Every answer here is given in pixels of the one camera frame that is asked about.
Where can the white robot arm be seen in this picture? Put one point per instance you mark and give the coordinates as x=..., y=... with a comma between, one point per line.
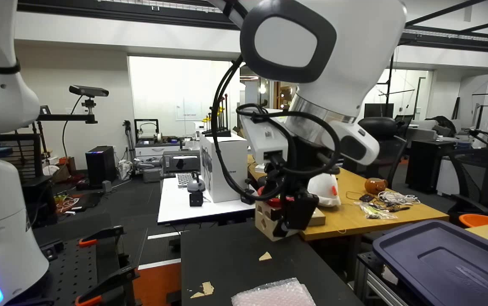
x=332, y=49

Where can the orange bowl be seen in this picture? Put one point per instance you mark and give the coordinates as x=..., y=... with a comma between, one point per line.
x=472, y=219

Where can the bubble wrap plastic sheet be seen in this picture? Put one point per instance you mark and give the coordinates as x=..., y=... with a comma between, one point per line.
x=278, y=292

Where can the wooden shape sorter box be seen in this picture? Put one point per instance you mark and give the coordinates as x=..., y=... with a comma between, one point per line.
x=269, y=221

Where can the dark blue storage bin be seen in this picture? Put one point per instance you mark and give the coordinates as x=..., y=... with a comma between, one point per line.
x=443, y=263

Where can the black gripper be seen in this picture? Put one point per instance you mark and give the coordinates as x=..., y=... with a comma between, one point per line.
x=297, y=202

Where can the torn tape scrap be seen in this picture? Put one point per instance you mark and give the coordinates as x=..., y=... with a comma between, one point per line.
x=206, y=289

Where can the black office chair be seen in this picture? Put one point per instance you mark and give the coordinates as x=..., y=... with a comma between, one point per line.
x=392, y=146

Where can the wooden desk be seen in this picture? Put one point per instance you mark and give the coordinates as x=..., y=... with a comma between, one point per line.
x=354, y=217

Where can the red bowl with items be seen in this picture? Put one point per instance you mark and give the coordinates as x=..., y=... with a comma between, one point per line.
x=271, y=200

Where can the white box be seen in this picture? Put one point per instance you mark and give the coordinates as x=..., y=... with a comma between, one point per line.
x=218, y=154

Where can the orange ball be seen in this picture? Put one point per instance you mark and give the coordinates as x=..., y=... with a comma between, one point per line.
x=375, y=185

